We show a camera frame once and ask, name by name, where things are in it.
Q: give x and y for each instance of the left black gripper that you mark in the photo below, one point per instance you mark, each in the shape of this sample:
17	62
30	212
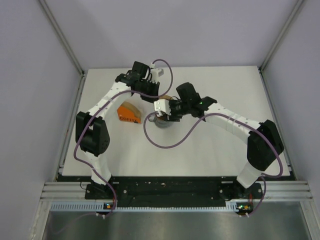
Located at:
155	87

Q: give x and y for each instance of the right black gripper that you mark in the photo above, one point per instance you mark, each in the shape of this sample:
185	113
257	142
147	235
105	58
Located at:
172	117

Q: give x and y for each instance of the brown paper coffee filter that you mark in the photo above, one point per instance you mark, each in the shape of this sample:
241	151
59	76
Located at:
165	97

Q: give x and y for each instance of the grey glass coffee server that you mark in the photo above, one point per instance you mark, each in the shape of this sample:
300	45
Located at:
160	121

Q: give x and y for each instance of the orange coffee filter packet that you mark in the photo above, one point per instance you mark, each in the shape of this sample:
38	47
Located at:
127	112

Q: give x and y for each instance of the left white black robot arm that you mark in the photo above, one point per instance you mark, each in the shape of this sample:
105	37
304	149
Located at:
91	133

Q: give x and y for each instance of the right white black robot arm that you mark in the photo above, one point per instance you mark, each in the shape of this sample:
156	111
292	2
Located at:
262	139

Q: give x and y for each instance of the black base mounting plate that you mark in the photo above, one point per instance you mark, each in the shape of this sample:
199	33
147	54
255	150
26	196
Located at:
215	187

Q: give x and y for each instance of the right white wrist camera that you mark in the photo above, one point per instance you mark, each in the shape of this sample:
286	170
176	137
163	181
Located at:
162	107

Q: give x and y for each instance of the left aluminium corner post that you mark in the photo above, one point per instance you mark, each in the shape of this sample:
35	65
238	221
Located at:
60	36

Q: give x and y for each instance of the aluminium corner post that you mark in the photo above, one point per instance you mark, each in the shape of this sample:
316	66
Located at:
294	13
60	36

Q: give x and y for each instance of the grey slotted cable duct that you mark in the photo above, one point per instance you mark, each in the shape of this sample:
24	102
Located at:
69	206

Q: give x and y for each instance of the aluminium front frame rail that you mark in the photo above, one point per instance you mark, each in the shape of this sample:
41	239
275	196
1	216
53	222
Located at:
276	191

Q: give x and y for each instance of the right aluminium corner post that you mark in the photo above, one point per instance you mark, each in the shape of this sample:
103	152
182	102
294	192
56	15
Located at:
294	13

